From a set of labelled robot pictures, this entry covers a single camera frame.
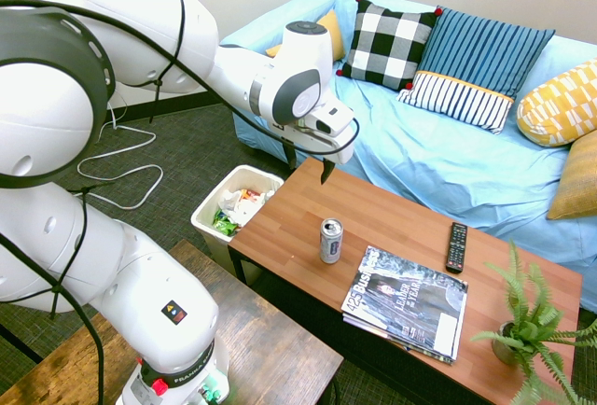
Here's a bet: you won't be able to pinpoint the black wall baseboard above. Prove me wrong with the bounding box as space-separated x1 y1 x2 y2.
105 91 223 125

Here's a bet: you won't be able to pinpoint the plain mustard yellow pillow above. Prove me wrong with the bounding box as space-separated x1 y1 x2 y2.
265 7 347 63

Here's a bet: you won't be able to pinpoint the sofa with light blue cover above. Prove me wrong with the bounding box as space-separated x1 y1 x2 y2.
218 0 597 314

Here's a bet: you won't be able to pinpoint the small grey plant pot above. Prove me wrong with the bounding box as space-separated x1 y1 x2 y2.
491 321 527 367

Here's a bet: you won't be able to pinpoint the dark rustic wooden table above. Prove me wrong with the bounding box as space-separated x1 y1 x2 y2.
0 238 345 405

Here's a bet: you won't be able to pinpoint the magazine under cover magazine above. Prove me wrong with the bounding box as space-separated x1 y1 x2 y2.
341 310 457 367

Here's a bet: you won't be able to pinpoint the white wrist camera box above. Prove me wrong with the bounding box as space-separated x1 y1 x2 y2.
308 101 354 137

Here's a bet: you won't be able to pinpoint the blue striped pillow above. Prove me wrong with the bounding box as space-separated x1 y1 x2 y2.
396 6 557 136

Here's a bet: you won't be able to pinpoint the silver drink can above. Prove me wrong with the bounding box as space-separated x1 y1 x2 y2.
319 216 345 265

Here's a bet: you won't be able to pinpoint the wooden coffee table black legs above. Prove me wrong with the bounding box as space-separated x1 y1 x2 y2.
227 157 585 405

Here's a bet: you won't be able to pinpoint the black white checkered pillow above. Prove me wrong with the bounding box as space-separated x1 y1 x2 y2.
335 0 445 92

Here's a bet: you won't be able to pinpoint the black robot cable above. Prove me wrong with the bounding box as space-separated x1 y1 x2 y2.
0 0 361 405

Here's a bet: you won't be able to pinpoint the stack of magazines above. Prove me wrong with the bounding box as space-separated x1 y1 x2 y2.
340 244 469 360

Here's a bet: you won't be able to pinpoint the green snack wrapper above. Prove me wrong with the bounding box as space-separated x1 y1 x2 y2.
212 207 243 239

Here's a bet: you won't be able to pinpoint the white floor cable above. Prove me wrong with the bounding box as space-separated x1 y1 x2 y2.
76 91 165 211

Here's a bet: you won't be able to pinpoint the black TV remote control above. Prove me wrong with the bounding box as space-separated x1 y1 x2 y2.
444 221 470 274

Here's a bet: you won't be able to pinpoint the black floor bar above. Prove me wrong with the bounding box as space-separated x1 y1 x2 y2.
0 323 44 365

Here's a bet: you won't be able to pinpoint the white plastic trash bin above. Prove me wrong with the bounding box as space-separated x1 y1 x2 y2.
189 164 286 287

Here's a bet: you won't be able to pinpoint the crumpled white paper trash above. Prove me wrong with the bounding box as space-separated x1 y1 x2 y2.
217 187 277 230

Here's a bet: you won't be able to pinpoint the mustard woven pillow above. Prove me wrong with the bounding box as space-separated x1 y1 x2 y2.
546 130 597 221

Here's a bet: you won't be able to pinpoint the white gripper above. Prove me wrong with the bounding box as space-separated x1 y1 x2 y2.
279 118 357 186

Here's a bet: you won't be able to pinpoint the green fern plant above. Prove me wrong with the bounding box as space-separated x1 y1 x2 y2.
469 238 597 405

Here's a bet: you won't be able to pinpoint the yellow white patterned pillow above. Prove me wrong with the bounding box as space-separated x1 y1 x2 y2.
516 57 597 148

